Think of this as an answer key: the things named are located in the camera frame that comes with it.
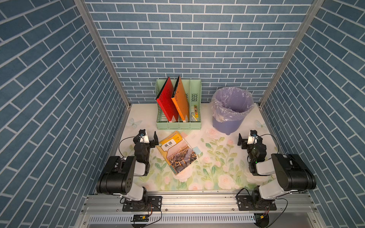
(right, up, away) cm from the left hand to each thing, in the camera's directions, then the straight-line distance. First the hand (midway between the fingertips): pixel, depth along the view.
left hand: (151, 131), depth 89 cm
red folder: (+9, +19, -2) cm, 21 cm away
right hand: (+63, -2, +2) cm, 63 cm away
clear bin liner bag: (+54, +19, +12) cm, 59 cm away
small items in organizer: (+29, +11, +24) cm, 39 cm away
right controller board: (+61, -42, -18) cm, 76 cm away
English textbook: (+17, -14, +3) cm, 22 cm away
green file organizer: (+27, +30, +17) cm, 44 cm away
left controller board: (-1, -42, -17) cm, 46 cm away
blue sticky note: (+29, -13, +7) cm, 33 cm away
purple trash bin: (+53, +2, +13) cm, 55 cm away
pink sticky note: (+20, -4, +12) cm, 24 cm away
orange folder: (+17, +24, +13) cm, 32 cm away
